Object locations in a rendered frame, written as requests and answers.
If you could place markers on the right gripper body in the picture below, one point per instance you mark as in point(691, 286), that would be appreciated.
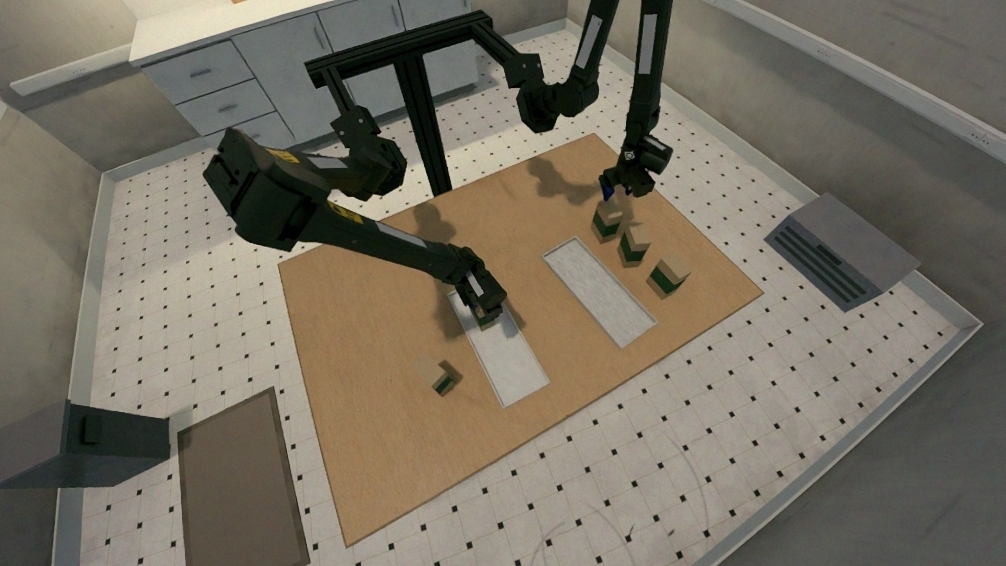
point(462, 293)

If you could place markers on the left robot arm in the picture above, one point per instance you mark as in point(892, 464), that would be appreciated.
point(581, 88)

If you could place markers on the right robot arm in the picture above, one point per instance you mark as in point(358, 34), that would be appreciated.
point(276, 198)

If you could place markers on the tan box with dark green band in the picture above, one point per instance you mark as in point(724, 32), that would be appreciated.
point(668, 275)
point(606, 220)
point(432, 373)
point(633, 245)
point(480, 318)

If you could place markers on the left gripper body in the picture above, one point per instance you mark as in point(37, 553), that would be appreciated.
point(610, 174)

